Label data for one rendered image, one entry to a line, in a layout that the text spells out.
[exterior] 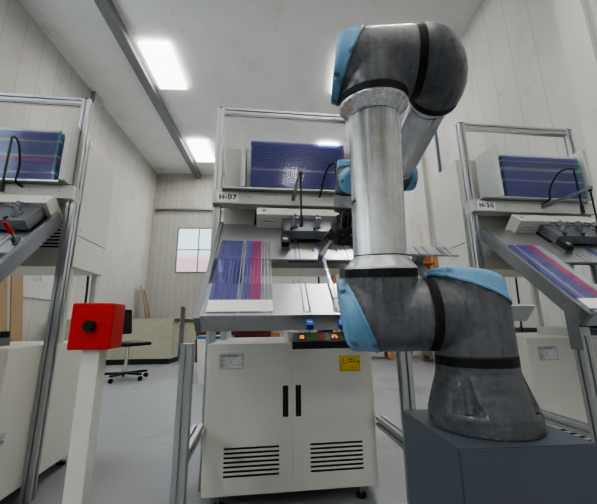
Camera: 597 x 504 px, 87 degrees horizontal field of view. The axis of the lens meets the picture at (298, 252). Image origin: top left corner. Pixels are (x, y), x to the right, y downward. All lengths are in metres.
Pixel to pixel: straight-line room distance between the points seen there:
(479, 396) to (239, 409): 1.07
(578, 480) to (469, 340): 0.19
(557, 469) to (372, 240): 0.36
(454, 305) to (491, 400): 0.13
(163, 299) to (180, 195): 3.71
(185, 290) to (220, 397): 10.00
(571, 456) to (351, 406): 1.02
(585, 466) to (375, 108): 0.55
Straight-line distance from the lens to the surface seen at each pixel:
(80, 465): 1.43
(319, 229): 1.54
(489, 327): 0.53
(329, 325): 1.13
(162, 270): 11.69
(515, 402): 0.54
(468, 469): 0.50
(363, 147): 0.54
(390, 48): 0.60
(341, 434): 1.50
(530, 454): 0.53
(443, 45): 0.62
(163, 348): 6.69
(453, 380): 0.54
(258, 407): 1.44
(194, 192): 12.20
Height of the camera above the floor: 0.70
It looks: 13 degrees up
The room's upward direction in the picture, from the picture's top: 1 degrees counter-clockwise
